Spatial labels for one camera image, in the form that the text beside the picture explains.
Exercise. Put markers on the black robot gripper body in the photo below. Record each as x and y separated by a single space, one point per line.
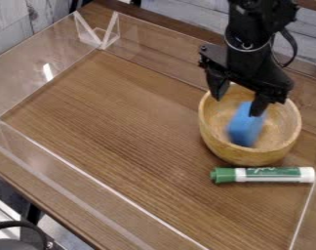
250 69

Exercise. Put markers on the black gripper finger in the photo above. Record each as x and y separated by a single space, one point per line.
218 83
258 105

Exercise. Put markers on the blue rectangular block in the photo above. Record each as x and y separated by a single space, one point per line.
245 127

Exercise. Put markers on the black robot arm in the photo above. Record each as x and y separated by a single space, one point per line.
256 22

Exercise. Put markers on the light wooden bowl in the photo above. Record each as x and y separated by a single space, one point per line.
277 135

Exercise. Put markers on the green and white marker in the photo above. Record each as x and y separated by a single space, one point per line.
262 175

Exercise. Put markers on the clear acrylic tray walls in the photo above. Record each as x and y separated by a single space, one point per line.
101 144

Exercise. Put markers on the black metal stand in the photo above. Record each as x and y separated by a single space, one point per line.
34 235

